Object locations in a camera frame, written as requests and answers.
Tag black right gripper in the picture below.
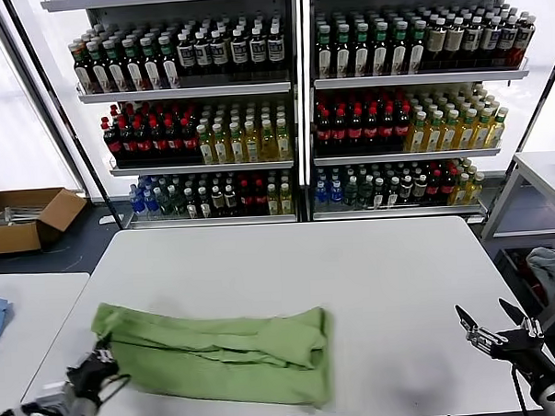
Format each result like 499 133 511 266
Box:
454 295 555 389

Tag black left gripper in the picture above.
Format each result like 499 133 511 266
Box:
64 338 121 403

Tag green polo shirt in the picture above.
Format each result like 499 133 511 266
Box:
88 292 338 416

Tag red cloth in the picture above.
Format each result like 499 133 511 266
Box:
514 249 549 309

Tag light blue crumpled cloth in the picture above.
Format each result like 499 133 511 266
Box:
526 245 555 302

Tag brown cardboard box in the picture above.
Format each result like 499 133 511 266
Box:
0 185 90 255

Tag black slanted pole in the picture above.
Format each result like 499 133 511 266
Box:
480 48 555 221
0 0 125 233

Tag clear plastic packets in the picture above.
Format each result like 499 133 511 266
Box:
0 203 47 226

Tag grey metal side table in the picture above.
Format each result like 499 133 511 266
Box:
475 149 555 338

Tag yellow tea bottle green label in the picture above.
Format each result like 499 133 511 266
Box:
487 106 512 148
422 110 446 152
407 110 431 153
473 107 496 149
227 120 247 164
438 109 463 151
196 122 215 166
275 117 294 162
212 121 231 165
456 108 480 150
259 118 278 163
244 120 261 163

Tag red-cap cola bottle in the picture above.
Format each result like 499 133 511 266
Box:
315 108 334 155
149 118 169 165
394 103 414 151
165 117 184 164
348 105 367 153
331 107 351 154
118 121 138 166
378 103 399 152
180 117 201 163
133 120 153 166
364 104 383 153
101 115 124 167

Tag metal drinks shelf rack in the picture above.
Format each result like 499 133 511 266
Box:
298 0 539 225
40 0 306 234

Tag green-cap dark drink bottle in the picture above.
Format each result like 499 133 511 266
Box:
407 19 430 74
334 22 354 77
121 35 145 91
139 33 163 90
390 19 412 75
316 23 336 78
70 39 94 95
157 33 181 88
87 39 111 94
353 21 374 76
102 37 129 93
371 20 392 75

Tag dark bottle blue-white label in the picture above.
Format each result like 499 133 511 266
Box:
463 14 488 68
192 29 213 75
267 24 287 71
497 14 524 66
249 25 270 72
480 14 506 67
176 30 197 76
208 29 230 75
229 27 250 74

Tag red drink bottle white cap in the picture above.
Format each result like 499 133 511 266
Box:
511 14 540 68

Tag dark bottle beige label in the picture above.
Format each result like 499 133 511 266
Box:
428 16 451 70
444 15 468 69

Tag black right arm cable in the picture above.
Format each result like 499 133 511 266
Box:
508 362 530 416

